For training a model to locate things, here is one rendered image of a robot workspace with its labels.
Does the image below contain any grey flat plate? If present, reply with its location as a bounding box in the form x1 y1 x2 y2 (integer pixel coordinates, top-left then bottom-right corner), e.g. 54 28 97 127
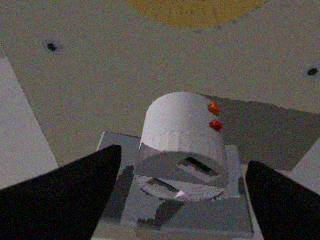
96 131 254 239

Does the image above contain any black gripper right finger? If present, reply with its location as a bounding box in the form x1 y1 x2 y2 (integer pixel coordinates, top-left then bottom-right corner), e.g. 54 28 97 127
245 160 320 240

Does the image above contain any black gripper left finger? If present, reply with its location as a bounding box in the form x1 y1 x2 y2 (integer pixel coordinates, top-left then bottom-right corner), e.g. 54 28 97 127
0 144 122 240

